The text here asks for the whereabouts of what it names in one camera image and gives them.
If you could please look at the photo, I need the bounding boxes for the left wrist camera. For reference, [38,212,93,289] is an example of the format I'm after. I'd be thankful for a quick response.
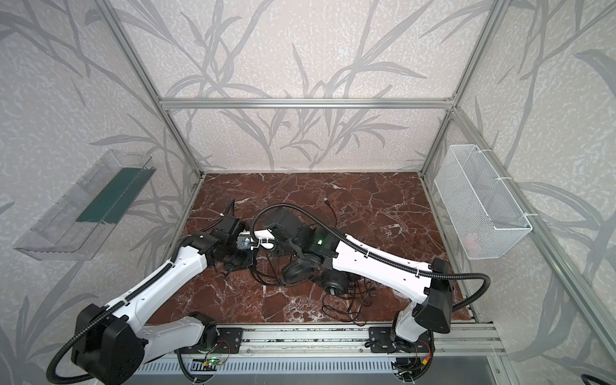
[211,213,246,243]

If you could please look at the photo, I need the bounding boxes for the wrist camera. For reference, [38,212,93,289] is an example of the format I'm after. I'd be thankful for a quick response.
[211,213,246,243]
[237,229,276,252]

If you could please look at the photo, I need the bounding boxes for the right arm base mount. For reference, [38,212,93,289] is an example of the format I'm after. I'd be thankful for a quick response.
[365,327,434,354]

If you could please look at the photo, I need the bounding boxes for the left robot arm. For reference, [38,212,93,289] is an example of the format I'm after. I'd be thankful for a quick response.
[46,201,246,384]

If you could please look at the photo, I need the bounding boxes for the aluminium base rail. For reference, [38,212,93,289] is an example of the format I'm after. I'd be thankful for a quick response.
[98,323,506,359]

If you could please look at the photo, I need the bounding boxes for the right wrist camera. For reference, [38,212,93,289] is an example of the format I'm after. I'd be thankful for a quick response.
[237,229,276,252]

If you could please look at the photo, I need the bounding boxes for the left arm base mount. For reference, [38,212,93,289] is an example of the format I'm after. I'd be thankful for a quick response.
[189,327,244,355]

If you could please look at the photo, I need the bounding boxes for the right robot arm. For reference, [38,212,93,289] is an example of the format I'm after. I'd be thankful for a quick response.
[237,203,491,343]

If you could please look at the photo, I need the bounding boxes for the black headphones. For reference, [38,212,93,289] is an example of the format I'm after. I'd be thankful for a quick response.
[319,270,376,327]
[249,203,335,287]

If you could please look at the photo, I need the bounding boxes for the clear plastic wall bin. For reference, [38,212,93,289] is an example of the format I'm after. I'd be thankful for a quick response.
[14,150,157,261]

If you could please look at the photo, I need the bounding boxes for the white wire mesh basket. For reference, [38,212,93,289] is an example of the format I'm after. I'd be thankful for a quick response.
[435,144,533,260]

